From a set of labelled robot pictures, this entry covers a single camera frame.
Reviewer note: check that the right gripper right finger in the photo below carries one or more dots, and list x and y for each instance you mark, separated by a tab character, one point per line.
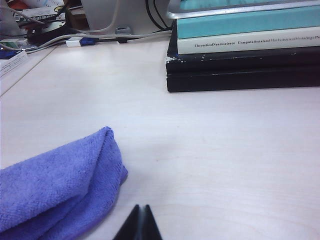
150	227

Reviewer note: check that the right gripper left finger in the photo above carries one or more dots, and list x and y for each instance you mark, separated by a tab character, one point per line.
130	227

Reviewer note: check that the purple microfibre rag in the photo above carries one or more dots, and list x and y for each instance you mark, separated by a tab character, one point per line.
50	187

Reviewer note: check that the blue VGA connector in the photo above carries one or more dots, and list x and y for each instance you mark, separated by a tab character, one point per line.
88	41

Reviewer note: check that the white blue medicine box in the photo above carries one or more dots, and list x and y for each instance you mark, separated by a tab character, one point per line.
12	65

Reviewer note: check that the white neuroscience book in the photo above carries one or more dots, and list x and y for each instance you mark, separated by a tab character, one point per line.
250	37

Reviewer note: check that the silver upright panel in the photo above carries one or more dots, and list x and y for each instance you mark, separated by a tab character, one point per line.
132	12

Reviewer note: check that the teal book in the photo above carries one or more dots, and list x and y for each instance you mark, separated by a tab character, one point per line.
250	25

